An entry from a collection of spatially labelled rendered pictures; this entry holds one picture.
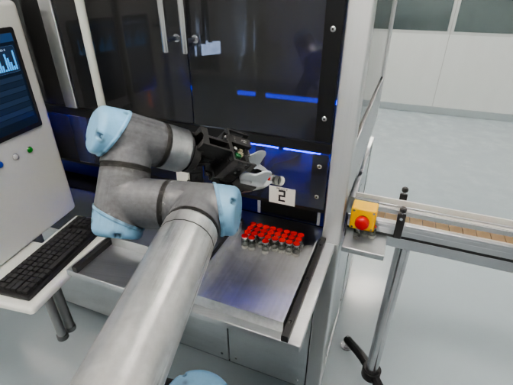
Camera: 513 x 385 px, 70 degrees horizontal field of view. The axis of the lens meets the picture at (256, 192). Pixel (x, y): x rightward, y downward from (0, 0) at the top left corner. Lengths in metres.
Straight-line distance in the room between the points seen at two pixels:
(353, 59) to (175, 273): 0.71
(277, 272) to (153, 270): 0.69
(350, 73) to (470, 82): 4.79
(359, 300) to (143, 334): 1.97
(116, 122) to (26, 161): 0.90
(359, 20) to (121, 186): 0.65
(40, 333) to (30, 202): 1.03
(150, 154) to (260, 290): 0.55
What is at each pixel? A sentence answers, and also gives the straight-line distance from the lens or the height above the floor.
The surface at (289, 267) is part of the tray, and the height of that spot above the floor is 0.88.
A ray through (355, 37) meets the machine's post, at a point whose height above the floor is 1.48.
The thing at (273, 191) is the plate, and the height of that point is 1.03.
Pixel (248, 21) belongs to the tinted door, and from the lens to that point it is 1.03.
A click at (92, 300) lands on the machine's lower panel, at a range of 2.13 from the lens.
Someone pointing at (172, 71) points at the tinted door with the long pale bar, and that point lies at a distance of 1.17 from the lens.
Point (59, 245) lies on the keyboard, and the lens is 1.40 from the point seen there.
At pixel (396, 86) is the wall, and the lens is 5.68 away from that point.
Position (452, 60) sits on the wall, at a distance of 5.63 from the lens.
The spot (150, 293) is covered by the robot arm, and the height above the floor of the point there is 1.33.
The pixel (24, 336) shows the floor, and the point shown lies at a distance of 2.36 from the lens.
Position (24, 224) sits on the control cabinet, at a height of 0.88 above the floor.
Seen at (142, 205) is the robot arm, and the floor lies 1.33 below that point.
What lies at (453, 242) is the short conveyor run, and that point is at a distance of 1.27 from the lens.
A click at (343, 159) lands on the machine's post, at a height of 1.17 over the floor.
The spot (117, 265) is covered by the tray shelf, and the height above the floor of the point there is 0.88.
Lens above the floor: 1.60
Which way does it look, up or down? 30 degrees down
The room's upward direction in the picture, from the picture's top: straight up
